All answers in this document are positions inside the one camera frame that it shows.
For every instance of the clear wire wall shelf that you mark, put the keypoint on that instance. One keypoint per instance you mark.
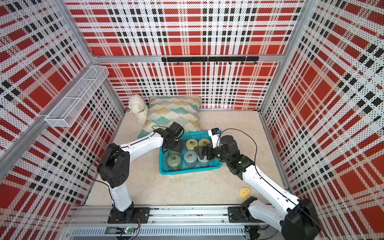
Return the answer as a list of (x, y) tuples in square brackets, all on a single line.
[(68, 109)]

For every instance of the yellow sponge toy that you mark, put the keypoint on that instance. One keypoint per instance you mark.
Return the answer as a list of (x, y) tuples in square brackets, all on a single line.
[(245, 192)]

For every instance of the metal base rail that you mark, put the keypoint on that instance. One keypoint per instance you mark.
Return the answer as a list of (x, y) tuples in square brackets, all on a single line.
[(167, 222)]

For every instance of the light blue tea canister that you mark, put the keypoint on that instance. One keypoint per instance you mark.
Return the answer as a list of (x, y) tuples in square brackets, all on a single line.
[(202, 161)]

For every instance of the black wall hook rail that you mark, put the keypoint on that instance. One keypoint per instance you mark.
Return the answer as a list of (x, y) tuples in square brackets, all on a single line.
[(209, 59)]

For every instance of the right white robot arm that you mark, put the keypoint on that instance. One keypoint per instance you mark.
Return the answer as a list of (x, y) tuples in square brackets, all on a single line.
[(296, 219)]

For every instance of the green circuit board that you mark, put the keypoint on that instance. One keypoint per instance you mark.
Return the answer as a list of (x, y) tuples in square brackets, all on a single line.
[(124, 231)]

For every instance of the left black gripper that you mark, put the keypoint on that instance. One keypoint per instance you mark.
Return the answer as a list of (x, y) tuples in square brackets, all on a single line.
[(179, 147)]

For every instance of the yellow-green tea canister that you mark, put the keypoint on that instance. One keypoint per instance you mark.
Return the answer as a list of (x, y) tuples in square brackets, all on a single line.
[(191, 144)]

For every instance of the olive green tea canister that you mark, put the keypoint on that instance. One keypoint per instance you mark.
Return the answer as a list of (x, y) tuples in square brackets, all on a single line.
[(174, 162)]

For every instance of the pale yellow tea canister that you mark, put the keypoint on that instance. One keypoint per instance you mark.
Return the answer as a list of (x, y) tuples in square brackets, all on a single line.
[(204, 142)]

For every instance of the fan-patterned cushion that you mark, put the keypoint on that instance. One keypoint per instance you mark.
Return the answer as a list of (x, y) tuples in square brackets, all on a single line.
[(163, 111)]

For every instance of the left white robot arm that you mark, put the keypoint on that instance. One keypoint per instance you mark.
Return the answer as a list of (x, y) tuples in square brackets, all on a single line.
[(114, 168)]

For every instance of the teal plastic basket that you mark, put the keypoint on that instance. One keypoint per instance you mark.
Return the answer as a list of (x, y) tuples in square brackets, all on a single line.
[(164, 168)]

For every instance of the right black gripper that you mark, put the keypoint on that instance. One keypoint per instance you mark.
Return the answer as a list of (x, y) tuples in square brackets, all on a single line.
[(209, 147)]

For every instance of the white plush toy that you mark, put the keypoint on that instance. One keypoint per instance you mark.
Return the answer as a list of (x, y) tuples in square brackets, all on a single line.
[(139, 108)]

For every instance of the blue-grey tea canister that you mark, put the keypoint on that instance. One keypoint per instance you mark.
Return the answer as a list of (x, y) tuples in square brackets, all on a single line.
[(190, 158)]

